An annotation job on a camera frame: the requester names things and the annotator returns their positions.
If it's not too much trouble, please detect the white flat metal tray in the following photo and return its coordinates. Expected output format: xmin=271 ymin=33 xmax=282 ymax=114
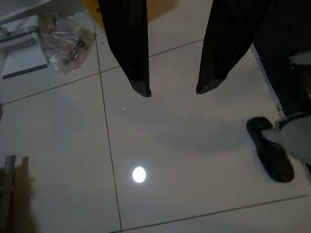
xmin=0 ymin=14 xmax=49 ymax=80

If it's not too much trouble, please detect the black robot right foot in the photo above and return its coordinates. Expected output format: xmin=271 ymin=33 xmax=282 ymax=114
xmin=245 ymin=116 xmax=295 ymax=183

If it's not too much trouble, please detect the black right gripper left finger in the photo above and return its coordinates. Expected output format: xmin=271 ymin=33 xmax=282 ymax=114
xmin=98 ymin=0 xmax=153 ymax=98

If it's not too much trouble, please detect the grey robot right leg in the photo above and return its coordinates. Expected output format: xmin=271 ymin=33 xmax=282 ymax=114
xmin=263 ymin=114 xmax=311 ymax=166

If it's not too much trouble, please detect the clear plastic bag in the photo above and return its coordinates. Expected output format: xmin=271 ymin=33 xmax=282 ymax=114
xmin=38 ymin=13 xmax=95 ymax=75

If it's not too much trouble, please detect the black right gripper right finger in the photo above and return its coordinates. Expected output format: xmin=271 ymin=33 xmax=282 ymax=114
xmin=195 ymin=0 xmax=276 ymax=95

